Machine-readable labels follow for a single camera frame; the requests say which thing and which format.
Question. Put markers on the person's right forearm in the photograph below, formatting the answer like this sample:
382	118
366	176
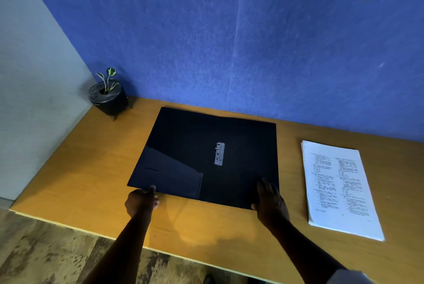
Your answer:
303	250

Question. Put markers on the person's right hand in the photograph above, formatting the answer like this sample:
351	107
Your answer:
271	207

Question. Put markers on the person's right thumb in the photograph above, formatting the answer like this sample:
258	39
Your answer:
254	207

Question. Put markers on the white sleeve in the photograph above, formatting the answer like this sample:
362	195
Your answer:
351	277

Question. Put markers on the person's left thumb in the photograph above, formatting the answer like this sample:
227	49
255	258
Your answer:
152	189

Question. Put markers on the black file folder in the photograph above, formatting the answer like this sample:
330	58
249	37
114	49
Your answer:
205	154

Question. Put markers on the stack of white printed papers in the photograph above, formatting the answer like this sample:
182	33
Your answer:
339	187

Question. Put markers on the black potted green plant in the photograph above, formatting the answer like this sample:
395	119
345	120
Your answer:
108	96

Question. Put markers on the person's left hand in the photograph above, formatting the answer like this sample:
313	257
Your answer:
140	202

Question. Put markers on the silver metal folder clip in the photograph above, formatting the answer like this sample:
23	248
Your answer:
219	154

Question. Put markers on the person's left forearm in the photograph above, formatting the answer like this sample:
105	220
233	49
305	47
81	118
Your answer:
121	250

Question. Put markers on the dark shoe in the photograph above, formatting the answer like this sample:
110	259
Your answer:
208	279

